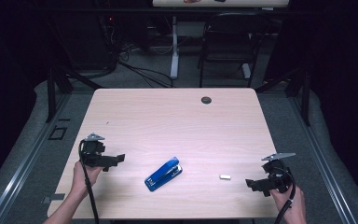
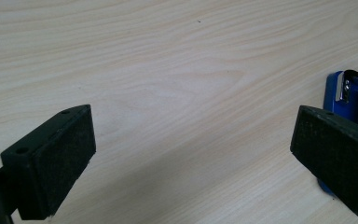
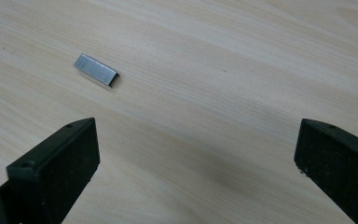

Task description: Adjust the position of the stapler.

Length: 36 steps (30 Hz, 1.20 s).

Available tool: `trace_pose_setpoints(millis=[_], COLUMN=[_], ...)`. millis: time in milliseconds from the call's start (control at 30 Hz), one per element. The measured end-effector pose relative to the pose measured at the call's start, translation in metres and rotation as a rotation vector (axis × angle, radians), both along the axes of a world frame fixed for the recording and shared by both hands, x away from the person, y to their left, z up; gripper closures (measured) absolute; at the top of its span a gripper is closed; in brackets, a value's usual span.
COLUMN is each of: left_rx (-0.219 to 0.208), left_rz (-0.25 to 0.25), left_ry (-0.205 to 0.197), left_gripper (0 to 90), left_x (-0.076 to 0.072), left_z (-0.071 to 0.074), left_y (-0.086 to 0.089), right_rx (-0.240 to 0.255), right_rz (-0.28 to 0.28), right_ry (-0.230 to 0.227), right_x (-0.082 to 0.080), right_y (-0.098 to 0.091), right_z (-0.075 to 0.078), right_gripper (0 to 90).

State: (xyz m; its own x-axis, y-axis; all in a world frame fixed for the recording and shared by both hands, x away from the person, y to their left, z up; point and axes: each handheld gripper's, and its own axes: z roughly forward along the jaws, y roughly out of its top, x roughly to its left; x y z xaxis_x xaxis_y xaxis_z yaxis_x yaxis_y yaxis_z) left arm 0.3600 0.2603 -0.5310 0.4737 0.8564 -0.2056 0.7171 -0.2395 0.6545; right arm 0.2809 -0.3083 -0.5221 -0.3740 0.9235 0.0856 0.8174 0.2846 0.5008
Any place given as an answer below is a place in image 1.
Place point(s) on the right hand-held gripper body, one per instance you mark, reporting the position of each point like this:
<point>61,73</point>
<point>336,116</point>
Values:
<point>279,179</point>

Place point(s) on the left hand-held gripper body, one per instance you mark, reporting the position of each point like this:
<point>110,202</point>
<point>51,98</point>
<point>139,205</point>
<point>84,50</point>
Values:
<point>94,158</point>

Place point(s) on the white desk leg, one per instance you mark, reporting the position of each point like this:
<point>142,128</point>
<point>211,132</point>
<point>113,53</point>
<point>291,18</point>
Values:
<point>174,53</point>
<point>246,71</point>

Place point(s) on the dark round table grommet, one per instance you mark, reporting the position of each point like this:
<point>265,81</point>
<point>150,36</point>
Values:
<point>206,100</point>

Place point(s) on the small white staple strip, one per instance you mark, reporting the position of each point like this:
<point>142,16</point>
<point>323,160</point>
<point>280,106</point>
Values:
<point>225,177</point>

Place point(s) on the grey metal table bracket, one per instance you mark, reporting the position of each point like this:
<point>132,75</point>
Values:
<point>54,197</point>

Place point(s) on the aluminium floor rail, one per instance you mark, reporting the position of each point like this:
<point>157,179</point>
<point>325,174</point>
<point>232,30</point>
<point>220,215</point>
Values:
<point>326,174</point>
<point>18,174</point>

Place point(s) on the black chair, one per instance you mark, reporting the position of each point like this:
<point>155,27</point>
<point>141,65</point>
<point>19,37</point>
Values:
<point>230,40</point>

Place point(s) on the person's left hand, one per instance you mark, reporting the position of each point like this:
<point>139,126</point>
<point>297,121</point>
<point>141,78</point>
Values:
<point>80,182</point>

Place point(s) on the dark device with red light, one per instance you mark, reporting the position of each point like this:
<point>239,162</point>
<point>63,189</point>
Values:
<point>110,19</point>

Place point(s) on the blue stapler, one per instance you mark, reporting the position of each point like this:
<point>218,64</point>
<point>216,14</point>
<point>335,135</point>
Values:
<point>163,174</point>

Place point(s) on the black metal stand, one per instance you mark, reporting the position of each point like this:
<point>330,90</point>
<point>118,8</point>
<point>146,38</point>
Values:
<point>306,99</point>
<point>51,93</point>

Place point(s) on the person's right hand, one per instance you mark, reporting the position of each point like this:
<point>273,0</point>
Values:
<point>296,208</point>

